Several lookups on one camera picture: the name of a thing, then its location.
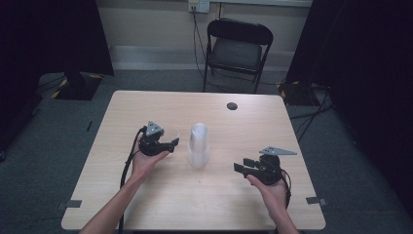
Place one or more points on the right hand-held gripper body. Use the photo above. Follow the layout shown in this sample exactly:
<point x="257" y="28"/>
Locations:
<point x="268" y="170"/>

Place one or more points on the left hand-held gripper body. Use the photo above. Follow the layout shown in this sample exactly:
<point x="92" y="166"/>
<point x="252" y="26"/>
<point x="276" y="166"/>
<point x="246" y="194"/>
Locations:
<point x="152" y="143"/>

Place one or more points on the single clear disposable cup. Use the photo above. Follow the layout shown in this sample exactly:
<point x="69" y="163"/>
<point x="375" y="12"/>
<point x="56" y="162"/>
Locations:
<point x="177" y="132"/>

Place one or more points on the stack of clear plastic cups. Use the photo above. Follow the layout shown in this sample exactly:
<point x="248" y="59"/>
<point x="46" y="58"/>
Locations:
<point x="198" y="146"/>

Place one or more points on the person's left hand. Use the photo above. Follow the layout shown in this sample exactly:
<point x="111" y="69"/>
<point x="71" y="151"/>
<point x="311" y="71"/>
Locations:
<point x="144" y="164"/>

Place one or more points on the person's right hand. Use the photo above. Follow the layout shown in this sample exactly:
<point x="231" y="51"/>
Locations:
<point x="274" y="193"/>

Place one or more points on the grey tape strip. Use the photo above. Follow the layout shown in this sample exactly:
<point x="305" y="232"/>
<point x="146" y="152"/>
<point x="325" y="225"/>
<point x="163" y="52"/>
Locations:
<point x="69" y="204"/>
<point x="316" y="201"/>

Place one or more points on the black stand base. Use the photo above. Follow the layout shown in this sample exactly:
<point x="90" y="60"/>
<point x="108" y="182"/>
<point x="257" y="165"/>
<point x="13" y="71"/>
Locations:
<point x="78" y="86"/>
<point x="297" y="94"/>

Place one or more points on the black folding chair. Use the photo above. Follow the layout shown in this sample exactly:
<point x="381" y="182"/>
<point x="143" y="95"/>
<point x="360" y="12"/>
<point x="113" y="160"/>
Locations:
<point x="238" y="48"/>

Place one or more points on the black curtain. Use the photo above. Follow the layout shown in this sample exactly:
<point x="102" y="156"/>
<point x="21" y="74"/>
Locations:
<point x="48" y="35"/>
<point x="367" y="65"/>

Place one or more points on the white wall socket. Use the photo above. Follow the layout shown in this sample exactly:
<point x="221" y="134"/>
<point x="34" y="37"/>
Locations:
<point x="199" y="6"/>

